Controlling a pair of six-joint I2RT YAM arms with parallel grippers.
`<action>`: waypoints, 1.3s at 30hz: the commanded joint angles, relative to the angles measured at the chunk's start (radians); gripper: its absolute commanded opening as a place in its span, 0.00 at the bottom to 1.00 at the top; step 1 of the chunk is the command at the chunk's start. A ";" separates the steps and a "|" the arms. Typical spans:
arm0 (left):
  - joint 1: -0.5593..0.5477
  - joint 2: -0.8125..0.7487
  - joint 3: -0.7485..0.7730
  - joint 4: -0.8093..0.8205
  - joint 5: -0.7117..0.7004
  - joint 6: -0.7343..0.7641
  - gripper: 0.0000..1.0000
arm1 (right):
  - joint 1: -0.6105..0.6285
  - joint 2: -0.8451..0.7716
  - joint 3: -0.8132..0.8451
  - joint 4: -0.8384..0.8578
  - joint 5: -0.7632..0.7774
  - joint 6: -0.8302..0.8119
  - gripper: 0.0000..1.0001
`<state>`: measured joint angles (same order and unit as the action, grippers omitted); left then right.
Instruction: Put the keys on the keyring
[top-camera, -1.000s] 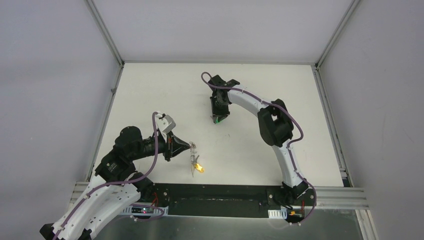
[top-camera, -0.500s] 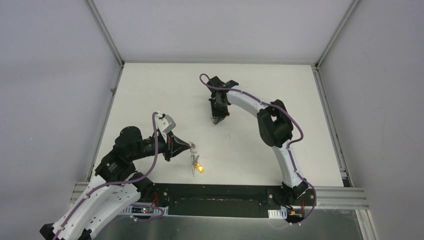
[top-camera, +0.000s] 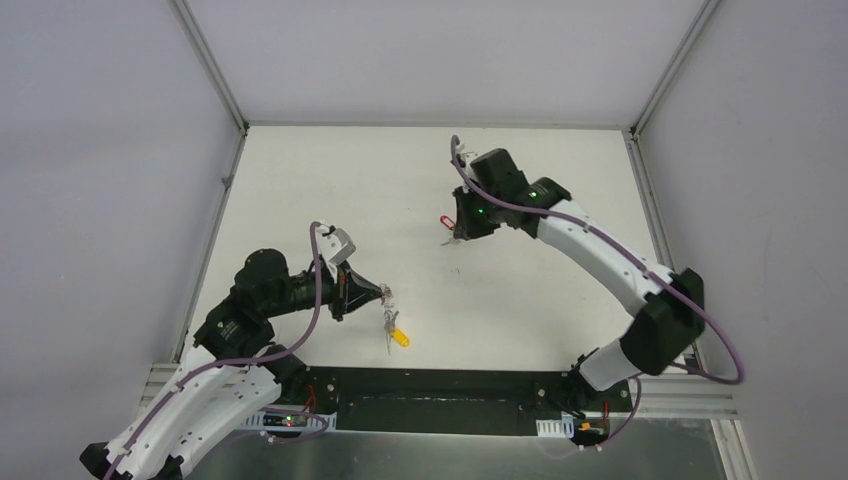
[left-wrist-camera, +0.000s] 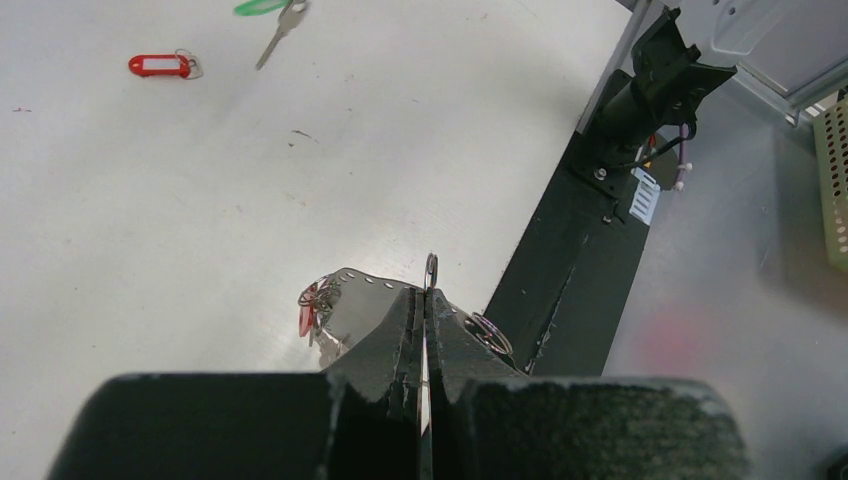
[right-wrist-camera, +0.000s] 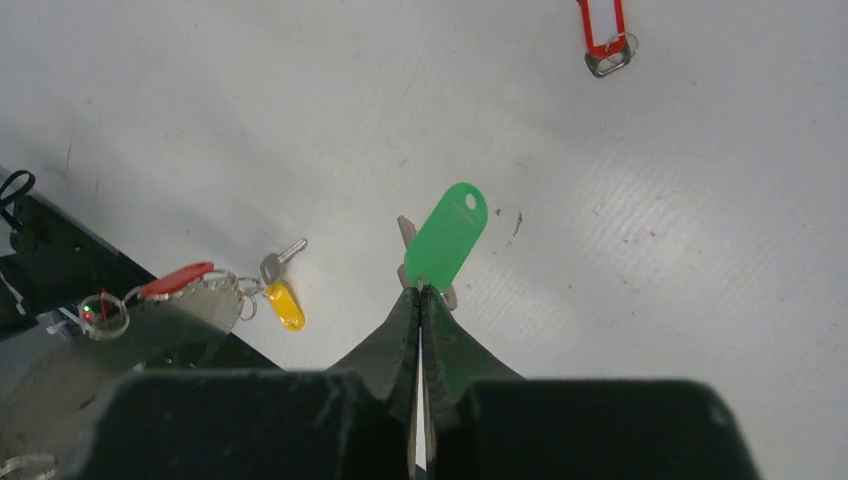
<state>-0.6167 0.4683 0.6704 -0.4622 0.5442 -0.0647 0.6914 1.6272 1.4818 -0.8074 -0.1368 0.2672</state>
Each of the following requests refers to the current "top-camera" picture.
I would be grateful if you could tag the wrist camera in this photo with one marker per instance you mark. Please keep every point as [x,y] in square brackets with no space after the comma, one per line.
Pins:
[467,173]
[334,244]

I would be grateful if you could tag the green key tag with key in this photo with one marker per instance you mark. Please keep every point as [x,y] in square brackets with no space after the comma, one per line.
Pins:
[452,241]

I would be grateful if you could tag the red key tag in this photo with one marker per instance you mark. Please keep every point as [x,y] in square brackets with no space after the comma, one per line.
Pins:
[447,222]

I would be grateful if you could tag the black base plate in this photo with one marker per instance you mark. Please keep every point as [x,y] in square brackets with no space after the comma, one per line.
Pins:
[421,401]

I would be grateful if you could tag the yellow key tag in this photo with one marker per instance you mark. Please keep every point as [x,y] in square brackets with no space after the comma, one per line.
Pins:
[399,337]

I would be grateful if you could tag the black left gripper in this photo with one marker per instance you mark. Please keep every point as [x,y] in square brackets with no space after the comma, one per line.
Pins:
[339,295]

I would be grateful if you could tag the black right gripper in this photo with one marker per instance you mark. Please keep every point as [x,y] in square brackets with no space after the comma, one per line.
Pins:
[466,227]

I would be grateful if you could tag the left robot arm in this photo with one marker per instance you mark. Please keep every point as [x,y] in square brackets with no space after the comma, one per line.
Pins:
[233,369]

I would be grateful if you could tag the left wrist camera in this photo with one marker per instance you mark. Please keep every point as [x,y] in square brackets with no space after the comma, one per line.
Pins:
[334,244]

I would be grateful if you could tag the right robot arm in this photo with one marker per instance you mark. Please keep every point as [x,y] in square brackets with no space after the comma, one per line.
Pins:
[661,301]

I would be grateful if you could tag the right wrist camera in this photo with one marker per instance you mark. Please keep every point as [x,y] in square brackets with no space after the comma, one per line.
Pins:
[467,173]

